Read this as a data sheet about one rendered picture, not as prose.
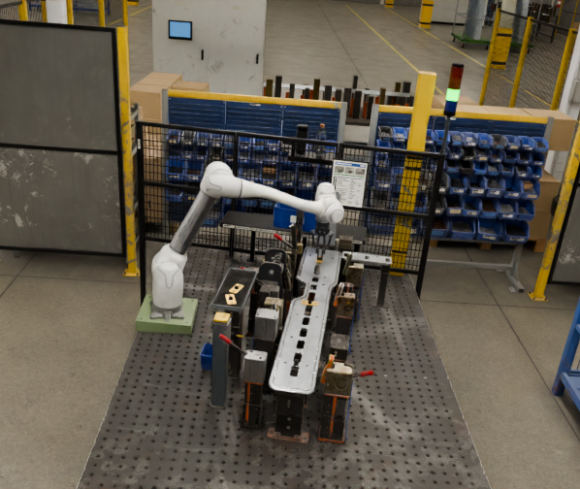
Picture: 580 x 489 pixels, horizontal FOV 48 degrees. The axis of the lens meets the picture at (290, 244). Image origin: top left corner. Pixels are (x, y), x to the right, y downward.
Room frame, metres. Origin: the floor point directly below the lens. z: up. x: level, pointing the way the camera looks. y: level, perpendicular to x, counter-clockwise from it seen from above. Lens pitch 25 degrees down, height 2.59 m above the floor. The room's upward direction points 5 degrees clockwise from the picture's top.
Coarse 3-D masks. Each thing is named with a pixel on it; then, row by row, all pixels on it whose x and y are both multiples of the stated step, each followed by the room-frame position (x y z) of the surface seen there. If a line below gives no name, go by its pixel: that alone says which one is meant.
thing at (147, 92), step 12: (144, 84) 7.46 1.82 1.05; (156, 84) 7.51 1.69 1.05; (168, 84) 7.57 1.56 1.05; (180, 84) 7.63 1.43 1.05; (192, 84) 7.68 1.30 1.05; (204, 84) 7.74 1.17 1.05; (132, 96) 7.10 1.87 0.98; (144, 96) 7.10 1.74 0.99; (156, 96) 7.09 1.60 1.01; (144, 108) 7.10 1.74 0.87; (156, 108) 7.09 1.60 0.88; (144, 120) 7.10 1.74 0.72; (156, 120) 7.10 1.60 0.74; (156, 132) 7.10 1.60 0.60
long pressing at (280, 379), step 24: (312, 264) 3.24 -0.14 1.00; (336, 264) 3.27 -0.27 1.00; (288, 312) 2.69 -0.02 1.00; (312, 312) 2.71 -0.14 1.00; (288, 336) 2.49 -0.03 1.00; (312, 336) 2.50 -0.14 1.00; (288, 360) 2.30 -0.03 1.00; (312, 360) 2.31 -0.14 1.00; (288, 384) 2.13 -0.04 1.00; (312, 384) 2.15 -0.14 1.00
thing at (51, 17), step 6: (48, 0) 6.77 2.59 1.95; (54, 0) 6.77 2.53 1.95; (60, 0) 6.77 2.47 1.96; (48, 6) 6.77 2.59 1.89; (54, 6) 6.77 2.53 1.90; (60, 6) 6.77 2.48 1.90; (48, 12) 6.77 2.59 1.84; (54, 12) 6.77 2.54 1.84; (60, 12) 6.77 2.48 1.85; (66, 12) 6.91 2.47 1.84; (48, 18) 6.77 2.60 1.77; (54, 18) 6.77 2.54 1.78; (60, 18) 6.77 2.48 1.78; (66, 18) 6.89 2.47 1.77
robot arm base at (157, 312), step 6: (180, 306) 3.01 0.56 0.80; (156, 312) 2.95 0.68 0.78; (162, 312) 2.95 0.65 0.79; (168, 312) 2.94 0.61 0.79; (174, 312) 2.96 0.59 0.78; (180, 312) 2.98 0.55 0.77; (150, 318) 2.92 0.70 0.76; (156, 318) 2.93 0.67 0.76; (162, 318) 2.94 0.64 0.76; (168, 318) 2.94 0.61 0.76; (174, 318) 2.95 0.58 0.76; (180, 318) 2.95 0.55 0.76
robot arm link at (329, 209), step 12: (252, 192) 3.13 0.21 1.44; (264, 192) 3.15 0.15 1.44; (276, 192) 3.14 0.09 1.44; (288, 204) 3.11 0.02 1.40; (300, 204) 3.08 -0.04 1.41; (312, 204) 3.09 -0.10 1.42; (324, 204) 3.08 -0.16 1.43; (336, 204) 3.08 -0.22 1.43; (324, 216) 3.06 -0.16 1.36; (336, 216) 3.04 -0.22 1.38
